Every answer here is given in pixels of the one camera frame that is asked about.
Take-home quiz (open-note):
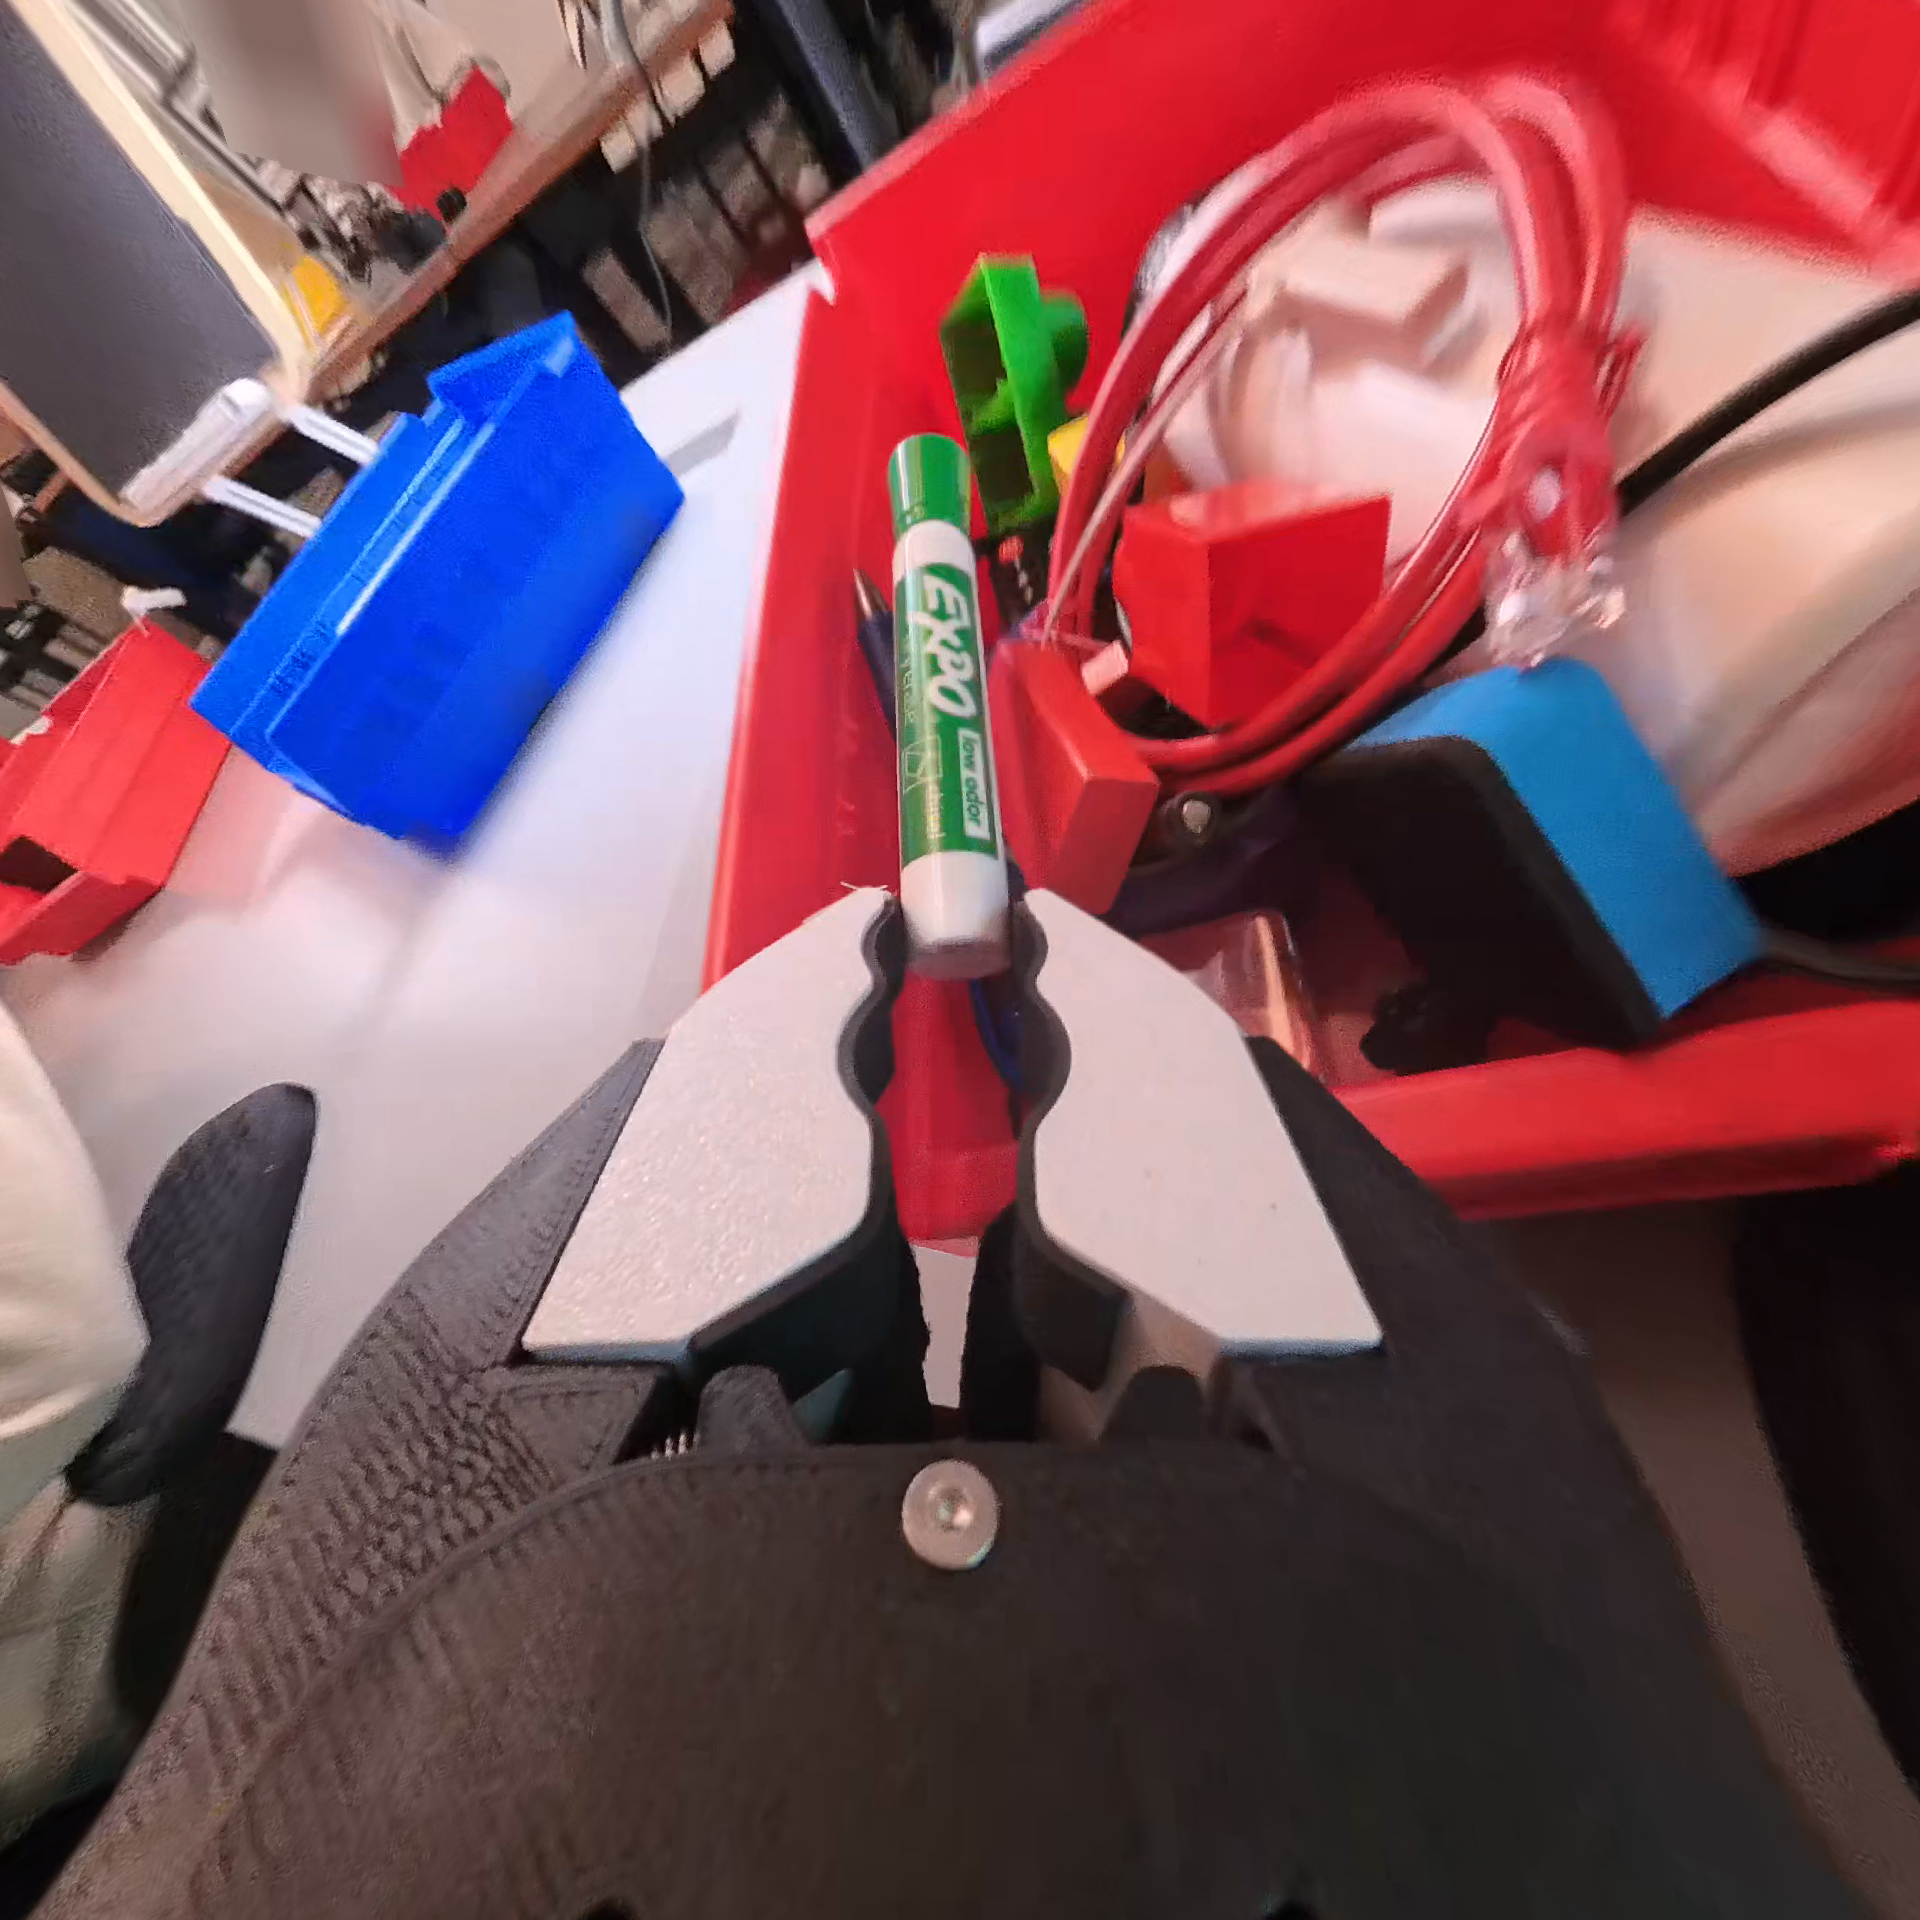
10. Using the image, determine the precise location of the red network cable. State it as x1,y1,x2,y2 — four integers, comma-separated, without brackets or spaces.
1034,74,1650,806

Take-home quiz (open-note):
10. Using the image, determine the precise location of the black rubber loop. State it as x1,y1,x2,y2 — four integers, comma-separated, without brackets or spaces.
1615,279,1920,505

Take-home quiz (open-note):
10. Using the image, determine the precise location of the green white marker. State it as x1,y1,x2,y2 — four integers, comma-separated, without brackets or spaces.
881,433,1018,978

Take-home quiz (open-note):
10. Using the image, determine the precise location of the blue plastic bin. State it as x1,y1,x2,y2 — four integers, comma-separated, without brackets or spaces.
193,311,687,851

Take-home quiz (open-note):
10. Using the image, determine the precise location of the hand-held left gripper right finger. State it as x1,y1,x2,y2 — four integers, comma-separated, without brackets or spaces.
1004,891,1385,1418

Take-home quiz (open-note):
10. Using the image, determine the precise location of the red plastic piece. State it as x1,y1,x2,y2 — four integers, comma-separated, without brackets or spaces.
988,636,1163,920

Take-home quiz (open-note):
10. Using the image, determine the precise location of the white plastic bottle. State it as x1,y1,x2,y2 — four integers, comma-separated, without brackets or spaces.
1201,165,1920,879

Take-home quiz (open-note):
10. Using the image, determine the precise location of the green plastic part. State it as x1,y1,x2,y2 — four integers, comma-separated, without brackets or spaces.
936,255,1093,546

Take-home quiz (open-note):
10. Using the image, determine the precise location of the blue black eraser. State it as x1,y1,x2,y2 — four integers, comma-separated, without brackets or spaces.
1315,658,1770,1071

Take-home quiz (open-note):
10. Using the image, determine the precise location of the small red bin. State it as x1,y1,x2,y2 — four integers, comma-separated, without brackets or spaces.
0,618,239,967

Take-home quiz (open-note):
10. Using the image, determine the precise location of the red plastic bin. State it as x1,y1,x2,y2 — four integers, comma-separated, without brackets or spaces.
701,0,1920,1247

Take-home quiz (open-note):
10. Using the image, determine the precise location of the red foam block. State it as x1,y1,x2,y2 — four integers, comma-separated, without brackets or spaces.
1113,480,1400,733

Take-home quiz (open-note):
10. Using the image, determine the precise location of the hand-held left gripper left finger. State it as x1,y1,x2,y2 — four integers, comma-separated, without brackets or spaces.
520,891,921,1411

